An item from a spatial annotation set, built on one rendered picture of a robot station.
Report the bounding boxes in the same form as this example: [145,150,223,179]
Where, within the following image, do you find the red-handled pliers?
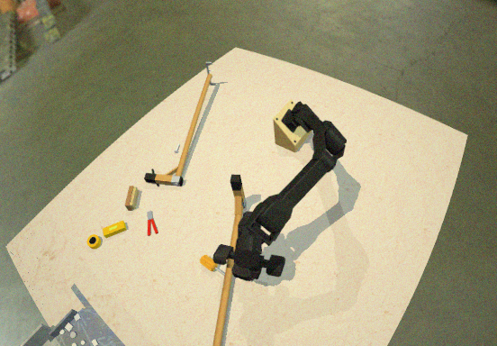
[147,211,158,236]

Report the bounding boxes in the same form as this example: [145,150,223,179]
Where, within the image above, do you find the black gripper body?
[212,244,285,277]

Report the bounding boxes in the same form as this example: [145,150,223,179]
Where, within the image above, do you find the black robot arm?
[231,101,347,281]

